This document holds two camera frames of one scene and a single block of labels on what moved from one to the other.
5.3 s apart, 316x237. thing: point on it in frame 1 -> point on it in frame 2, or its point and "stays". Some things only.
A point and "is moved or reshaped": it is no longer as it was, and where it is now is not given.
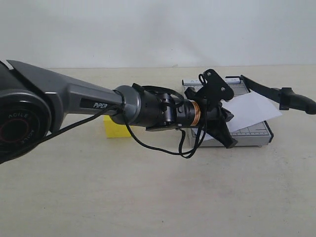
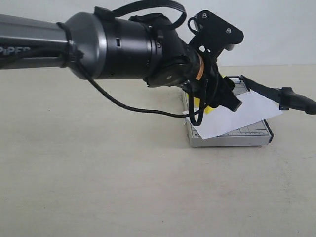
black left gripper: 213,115 -> 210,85
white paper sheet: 248,109 stays
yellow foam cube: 115,130 is moved or reshaped
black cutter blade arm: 285,97 stays
